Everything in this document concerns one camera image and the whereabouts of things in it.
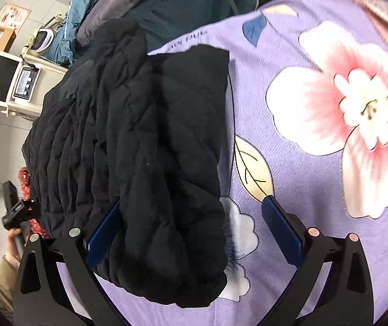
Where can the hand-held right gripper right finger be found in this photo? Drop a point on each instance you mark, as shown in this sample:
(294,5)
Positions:
(282,234)

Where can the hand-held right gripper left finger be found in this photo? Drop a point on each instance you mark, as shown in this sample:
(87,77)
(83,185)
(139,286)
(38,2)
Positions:
(103,234)

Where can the black quilted jacket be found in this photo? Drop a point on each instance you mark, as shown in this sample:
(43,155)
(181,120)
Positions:
(129,142)

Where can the person's left forearm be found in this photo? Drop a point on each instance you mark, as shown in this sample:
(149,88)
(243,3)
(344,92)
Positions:
(2,285)

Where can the blue and grey clothes pile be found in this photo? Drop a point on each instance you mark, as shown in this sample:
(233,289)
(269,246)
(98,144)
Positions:
(112,6)

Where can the person's left hand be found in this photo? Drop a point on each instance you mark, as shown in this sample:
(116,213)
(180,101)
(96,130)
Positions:
(12,244)

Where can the purple floral bedsheet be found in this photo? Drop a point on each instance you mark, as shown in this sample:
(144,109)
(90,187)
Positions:
(299,210)

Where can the red patterned cloth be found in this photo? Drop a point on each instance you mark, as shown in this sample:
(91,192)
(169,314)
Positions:
(25,180)

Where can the control box with knobs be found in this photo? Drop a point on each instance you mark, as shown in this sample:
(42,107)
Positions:
(25,83)

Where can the white framed monitor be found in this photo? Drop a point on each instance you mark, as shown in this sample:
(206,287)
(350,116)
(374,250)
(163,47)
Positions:
(0,78)

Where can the white rounded device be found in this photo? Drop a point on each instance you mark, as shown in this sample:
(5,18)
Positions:
(42,40)

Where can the teal blue quilt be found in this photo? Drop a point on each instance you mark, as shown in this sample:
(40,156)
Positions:
(78,10)

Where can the dark teal cloth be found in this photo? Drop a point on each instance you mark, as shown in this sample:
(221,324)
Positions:
(194,6)

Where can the wall poster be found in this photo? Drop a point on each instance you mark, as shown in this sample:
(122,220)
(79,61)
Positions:
(12,17)

